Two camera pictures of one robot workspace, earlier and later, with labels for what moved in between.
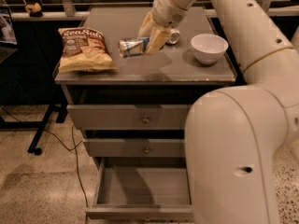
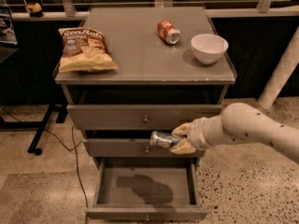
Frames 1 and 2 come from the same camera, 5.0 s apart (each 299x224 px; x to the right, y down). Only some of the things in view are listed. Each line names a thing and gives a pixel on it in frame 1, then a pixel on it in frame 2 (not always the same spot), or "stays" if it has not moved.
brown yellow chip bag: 85,49 stays
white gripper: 167,10 -> 195,133
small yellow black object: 34,9 stays
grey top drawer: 124,117 stays
